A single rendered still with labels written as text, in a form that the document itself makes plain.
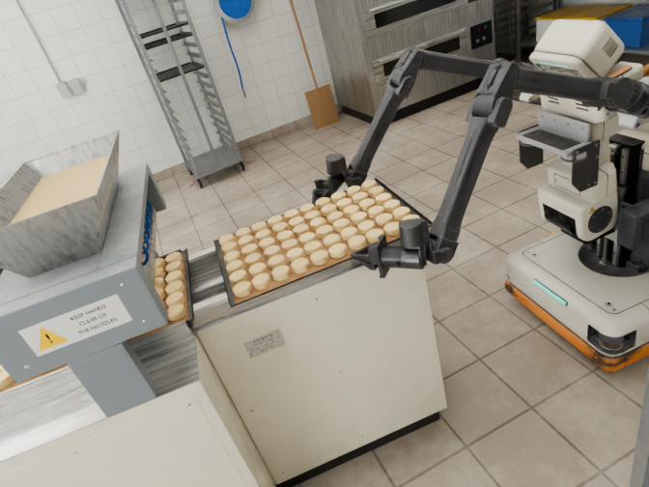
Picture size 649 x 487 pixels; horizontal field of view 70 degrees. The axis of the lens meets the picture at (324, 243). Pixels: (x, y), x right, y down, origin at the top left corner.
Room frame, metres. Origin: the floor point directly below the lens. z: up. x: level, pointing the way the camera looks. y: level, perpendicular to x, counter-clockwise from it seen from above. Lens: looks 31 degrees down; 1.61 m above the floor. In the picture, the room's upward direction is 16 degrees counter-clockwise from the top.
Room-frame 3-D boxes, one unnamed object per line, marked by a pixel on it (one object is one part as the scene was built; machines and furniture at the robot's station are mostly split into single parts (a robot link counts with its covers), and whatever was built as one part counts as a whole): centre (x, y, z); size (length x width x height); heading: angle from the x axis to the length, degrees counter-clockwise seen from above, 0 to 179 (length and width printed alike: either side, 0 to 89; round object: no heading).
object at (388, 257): (1.02, -0.16, 0.90); 0.07 x 0.07 x 0.10; 55
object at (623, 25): (4.25, -3.35, 0.36); 0.46 x 0.38 x 0.26; 106
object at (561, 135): (1.41, -0.86, 0.87); 0.28 x 0.16 x 0.22; 10
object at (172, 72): (4.70, 0.86, 1.05); 0.60 x 0.40 x 0.01; 18
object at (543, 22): (5.07, -3.13, 0.36); 0.46 x 0.38 x 0.26; 103
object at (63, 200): (1.17, 0.60, 1.25); 0.56 x 0.29 x 0.14; 9
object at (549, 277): (1.46, -1.15, 0.16); 0.67 x 0.64 x 0.25; 100
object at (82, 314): (1.17, 0.60, 1.01); 0.72 x 0.33 x 0.34; 9
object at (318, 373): (1.25, 0.10, 0.45); 0.70 x 0.34 x 0.90; 99
